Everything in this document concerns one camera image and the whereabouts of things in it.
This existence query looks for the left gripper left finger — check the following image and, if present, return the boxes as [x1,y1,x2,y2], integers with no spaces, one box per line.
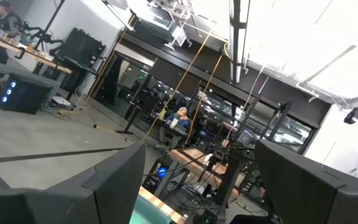
[0,141,146,224]

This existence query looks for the black T-foot stand pole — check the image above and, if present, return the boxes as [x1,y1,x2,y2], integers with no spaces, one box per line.
[115,102,142,135]

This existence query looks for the black metal frame stand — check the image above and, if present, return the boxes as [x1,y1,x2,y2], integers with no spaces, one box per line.
[259,99,295,141]

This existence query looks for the black acoustic panel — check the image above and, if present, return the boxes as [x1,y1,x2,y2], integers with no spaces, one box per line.
[56,27,107,68]

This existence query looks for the small grey monitor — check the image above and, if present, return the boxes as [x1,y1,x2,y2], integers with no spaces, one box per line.
[237,129,255,146]

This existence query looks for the teal plastic bin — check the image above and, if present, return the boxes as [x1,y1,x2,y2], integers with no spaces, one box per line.
[129,194,173,224]

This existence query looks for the long wooden workbench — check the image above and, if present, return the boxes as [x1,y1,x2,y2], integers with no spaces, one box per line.
[0,29,73,75]

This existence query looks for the grey metal bench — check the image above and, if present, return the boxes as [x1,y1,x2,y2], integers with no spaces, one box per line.
[0,57,62,103]

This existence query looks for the short yellow cable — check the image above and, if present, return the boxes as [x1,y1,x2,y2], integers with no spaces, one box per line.
[183,43,231,146]

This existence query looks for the wooden side table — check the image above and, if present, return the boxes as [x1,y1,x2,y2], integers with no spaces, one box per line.
[169,147,239,200]

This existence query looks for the ceiling mounted black box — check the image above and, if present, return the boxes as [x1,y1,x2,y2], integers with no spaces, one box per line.
[132,12,188,47]

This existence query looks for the long yellow cable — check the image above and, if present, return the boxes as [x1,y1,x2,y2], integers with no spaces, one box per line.
[93,29,214,144]

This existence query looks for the black wall camera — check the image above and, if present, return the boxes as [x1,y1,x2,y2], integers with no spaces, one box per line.
[343,106,358,125]

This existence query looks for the person in distance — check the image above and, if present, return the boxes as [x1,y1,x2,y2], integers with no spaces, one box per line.
[158,106,192,149]

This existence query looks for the black computer tower blue lights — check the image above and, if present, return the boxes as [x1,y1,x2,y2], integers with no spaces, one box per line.
[0,73,54,115]

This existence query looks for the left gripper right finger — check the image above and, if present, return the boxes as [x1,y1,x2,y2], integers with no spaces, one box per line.
[255,139,358,224]

